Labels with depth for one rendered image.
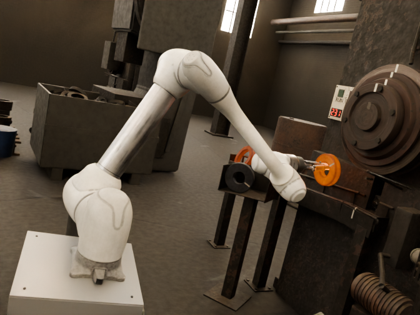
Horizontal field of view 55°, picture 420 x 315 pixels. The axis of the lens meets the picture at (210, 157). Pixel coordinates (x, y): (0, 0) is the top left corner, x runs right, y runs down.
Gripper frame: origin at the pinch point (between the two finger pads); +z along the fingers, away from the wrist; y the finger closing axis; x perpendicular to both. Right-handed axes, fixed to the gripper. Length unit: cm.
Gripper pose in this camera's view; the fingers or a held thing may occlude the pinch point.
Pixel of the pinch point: (327, 166)
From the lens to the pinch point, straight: 201.2
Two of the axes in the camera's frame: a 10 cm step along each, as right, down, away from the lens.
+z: 8.9, 0.6, 4.4
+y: 4.2, 2.6, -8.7
